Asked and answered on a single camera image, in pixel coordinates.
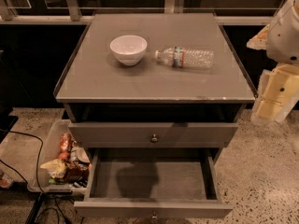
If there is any black cable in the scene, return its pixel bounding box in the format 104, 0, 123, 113
0, 128, 85, 224

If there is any clear plastic storage bin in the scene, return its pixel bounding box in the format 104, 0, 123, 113
27, 119, 86, 195

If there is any grey wooden drawer cabinet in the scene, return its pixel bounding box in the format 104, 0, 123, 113
52, 12, 259, 150

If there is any clear plastic water bottle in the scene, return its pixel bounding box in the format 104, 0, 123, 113
155, 46, 214, 69

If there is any grey drawer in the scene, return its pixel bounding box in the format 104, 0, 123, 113
75, 148, 232, 218
69, 122, 237, 148

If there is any white ceramic bowl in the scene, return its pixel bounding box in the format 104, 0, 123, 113
110, 35, 148, 66

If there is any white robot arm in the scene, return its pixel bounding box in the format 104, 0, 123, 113
247, 0, 299, 125

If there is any red white object on floor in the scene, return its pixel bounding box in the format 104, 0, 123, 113
0, 172, 14, 189

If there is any yellow snack bag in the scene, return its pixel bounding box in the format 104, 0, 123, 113
40, 159, 66, 178

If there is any brown snack bag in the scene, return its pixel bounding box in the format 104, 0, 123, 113
64, 162, 89, 183

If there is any grey top drawer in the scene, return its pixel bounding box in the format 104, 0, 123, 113
69, 122, 237, 148

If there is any metal window railing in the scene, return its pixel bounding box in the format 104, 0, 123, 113
0, 0, 287, 25

